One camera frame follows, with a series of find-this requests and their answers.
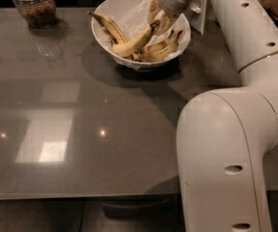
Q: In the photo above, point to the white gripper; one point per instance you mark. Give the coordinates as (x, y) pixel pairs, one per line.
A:
(166, 21)

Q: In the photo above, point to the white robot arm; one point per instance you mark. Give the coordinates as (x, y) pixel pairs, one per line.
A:
(222, 135)

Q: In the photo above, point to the small middle banana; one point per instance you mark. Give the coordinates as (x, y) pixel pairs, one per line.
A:
(160, 45)

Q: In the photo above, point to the white plastic bowl liner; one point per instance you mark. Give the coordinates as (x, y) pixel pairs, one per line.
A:
(135, 13)

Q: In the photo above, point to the white ceramic bowl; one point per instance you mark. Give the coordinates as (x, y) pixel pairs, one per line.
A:
(135, 7)

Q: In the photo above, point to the large centre banana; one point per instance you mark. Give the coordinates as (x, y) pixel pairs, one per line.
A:
(133, 45)

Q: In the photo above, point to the white upright stand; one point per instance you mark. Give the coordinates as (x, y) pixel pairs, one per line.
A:
(198, 11)

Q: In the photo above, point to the left glass jar with granola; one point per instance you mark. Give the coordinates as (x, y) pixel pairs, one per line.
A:
(37, 13)

